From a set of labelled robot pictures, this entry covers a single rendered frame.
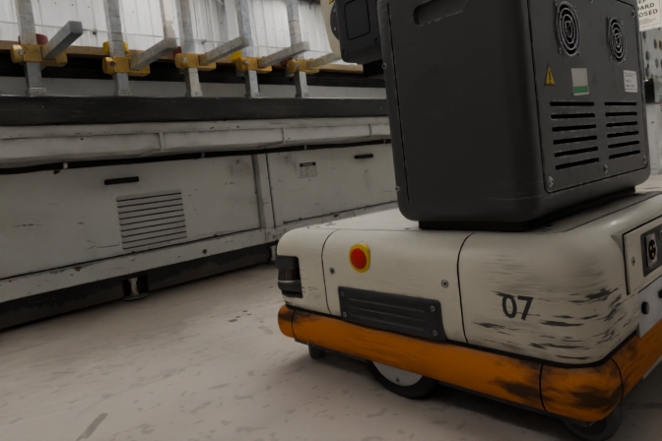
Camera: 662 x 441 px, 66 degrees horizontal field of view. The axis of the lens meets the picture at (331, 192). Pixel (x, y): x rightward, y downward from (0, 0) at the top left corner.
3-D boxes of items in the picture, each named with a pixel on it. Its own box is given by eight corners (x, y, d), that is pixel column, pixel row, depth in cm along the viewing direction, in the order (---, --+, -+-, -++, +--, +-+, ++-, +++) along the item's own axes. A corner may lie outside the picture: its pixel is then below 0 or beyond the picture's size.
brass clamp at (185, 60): (217, 68, 183) (215, 53, 183) (182, 66, 174) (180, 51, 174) (209, 71, 188) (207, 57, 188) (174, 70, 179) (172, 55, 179)
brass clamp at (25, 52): (68, 62, 150) (65, 45, 150) (16, 60, 141) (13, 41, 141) (62, 67, 155) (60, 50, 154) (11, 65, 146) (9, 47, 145)
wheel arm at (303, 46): (310, 52, 178) (309, 40, 177) (303, 52, 175) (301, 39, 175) (243, 78, 210) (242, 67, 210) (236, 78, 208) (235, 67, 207)
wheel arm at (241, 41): (250, 47, 161) (249, 34, 161) (241, 47, 159) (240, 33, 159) (188, 76, 193) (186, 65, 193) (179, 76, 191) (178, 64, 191)
